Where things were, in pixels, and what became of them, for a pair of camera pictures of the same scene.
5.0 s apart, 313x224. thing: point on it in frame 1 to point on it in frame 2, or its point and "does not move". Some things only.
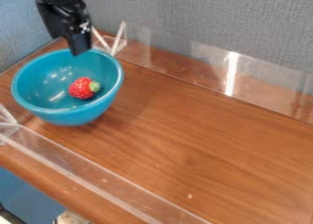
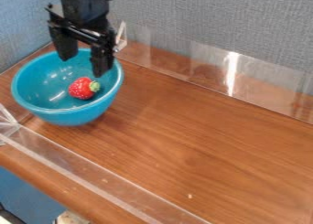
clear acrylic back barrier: x=271 y=81 does not move
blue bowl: x=67 y=90 does not move
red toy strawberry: x=82 y=88 does not move
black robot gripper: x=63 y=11 to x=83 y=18
